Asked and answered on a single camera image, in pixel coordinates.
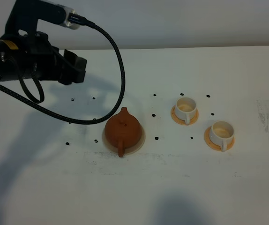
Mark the orange saucer far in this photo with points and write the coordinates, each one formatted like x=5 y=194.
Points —
x=182 y=122

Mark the white teacup far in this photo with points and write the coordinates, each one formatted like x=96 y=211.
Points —
x=185 y=109

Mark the white teacup near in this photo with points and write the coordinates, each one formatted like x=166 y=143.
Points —
x=221 y=134

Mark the beige round teapot coaster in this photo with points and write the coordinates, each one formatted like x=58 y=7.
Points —
x=127 y=151

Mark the orange saucer near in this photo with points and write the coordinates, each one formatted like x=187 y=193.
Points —
x=214 y=146

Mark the white teacup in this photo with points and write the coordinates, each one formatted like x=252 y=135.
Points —
x=221 y=134
x=185 y=109

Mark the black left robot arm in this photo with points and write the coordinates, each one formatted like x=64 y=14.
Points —
x=13 y=53

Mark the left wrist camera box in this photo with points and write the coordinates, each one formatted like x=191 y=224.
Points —
x=26 y=13

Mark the brown clay teapot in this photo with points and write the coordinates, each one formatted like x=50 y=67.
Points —
x=123 y=131

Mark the orange saucer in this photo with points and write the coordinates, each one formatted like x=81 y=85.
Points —
x=182 y=122
x=214 y=146

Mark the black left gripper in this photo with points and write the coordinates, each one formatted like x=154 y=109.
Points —
x=42 y=60

